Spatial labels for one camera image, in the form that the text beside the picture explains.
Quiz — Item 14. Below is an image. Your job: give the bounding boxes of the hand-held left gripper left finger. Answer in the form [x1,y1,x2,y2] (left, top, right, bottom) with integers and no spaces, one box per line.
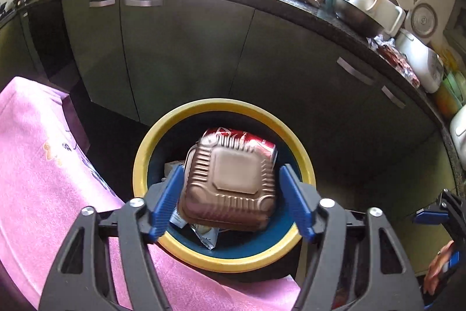
[39,164,185,311]

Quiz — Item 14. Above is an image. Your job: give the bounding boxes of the green kitchen cabinets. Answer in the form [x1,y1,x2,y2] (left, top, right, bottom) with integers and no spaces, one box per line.
[0,0,459,275]

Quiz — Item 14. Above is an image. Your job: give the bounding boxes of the silver snack wrapper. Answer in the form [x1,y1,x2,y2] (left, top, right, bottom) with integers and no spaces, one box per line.
[170,212,220,250]

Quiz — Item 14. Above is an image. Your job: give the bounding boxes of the white appliance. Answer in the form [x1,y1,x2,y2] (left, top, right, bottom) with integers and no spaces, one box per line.
[449,113,466,161]

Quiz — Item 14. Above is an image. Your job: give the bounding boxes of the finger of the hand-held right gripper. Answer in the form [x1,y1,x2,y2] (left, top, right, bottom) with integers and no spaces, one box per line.
[412,188,466,253]

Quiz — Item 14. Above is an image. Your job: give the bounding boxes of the green and yellow containers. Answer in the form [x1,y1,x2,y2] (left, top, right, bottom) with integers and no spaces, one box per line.
[433,71,466,117]

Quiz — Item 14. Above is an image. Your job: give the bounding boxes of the beige small carton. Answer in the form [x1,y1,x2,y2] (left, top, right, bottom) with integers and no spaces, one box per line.
[164,160,187,181]

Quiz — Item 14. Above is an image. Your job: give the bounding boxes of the red soda can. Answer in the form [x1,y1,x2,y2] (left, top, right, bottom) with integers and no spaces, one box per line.
[201,127,278,166]

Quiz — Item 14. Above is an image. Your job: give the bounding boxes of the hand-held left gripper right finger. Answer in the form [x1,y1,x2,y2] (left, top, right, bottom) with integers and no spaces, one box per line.
[278,163,426,311]

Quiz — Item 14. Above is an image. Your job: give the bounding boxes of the round steel lid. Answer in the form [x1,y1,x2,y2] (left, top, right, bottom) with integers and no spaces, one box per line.
[404,0,438,46]

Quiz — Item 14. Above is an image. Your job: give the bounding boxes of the person's right hand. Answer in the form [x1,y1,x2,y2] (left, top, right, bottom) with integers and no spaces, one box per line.
[423,240,456,296]

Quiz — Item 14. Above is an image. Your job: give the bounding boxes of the blue bin with yellow rim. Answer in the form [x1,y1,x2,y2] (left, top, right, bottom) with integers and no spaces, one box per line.
[133,99,317,273]

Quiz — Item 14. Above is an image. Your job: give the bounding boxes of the steel basin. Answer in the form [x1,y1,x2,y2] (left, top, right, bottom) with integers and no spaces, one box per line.
[332,0,385,37]

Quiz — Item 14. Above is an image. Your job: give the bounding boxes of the dark kitchen countertop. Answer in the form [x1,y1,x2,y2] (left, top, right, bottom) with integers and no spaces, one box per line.
[0,0,466,188]

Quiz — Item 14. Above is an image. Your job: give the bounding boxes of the brown plastic food container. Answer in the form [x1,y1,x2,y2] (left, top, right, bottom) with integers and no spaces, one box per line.
[177,134,275,232]

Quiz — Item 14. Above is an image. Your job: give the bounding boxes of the white rice cooker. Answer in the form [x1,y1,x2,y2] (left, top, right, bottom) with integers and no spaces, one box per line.
[394,28,445,94]

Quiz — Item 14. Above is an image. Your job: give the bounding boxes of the pink tablecloth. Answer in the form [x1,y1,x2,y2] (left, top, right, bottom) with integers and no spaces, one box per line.
[0,76,303,311]

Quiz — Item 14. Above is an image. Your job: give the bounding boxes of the red patterned bag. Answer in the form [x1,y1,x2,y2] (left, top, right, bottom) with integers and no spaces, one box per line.
[367,35,422,88]

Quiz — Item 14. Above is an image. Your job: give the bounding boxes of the white plastic container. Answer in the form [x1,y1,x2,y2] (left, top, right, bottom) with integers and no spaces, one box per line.
[378,0,407,37]

